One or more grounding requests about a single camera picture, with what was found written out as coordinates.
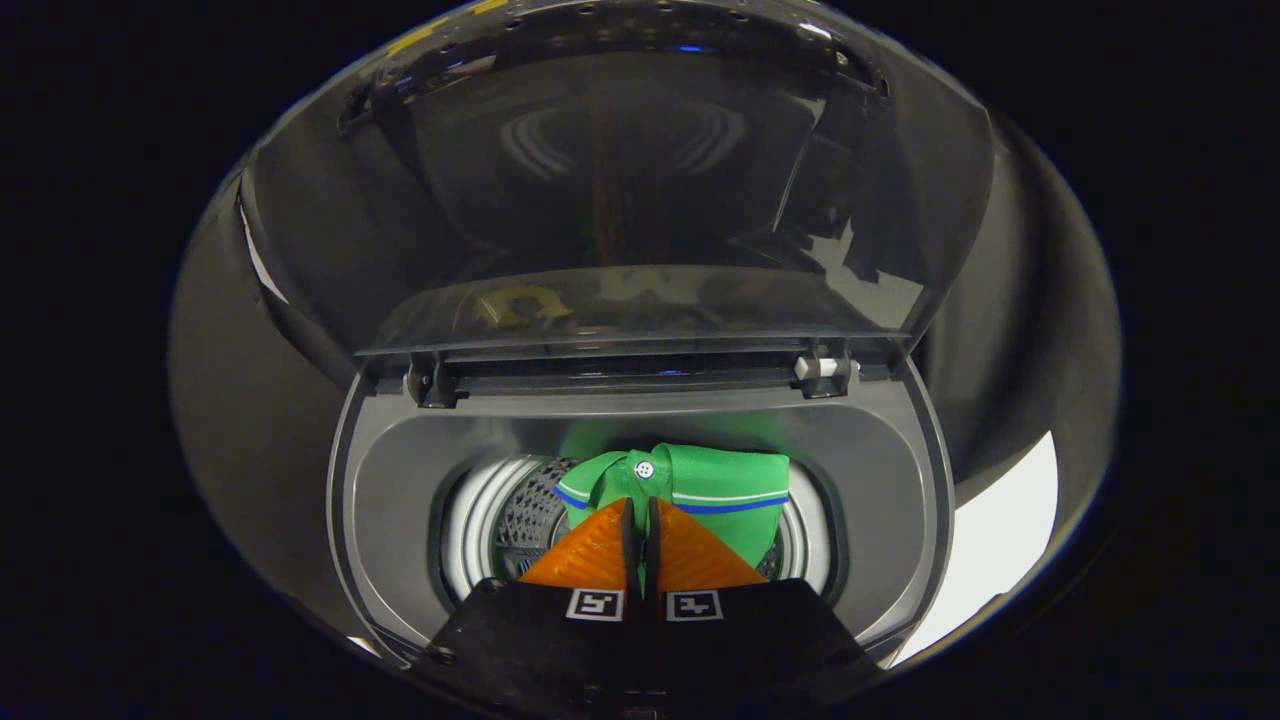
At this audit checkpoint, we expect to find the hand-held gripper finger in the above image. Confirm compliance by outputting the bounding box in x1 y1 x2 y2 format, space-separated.
415 493 642 707
641 493 887 713

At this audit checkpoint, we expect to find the green polo shirt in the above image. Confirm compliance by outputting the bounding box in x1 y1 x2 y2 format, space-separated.
552 443 792 573

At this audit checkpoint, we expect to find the dark glass washing machine lid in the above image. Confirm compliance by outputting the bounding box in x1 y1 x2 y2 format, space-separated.
238 0 997 401

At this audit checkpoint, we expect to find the white sheet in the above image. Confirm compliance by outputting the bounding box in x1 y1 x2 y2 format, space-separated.
888 430 1060 667

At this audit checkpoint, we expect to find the black backdrop cloth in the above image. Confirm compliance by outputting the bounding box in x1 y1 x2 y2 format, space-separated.
168 100 1123 641

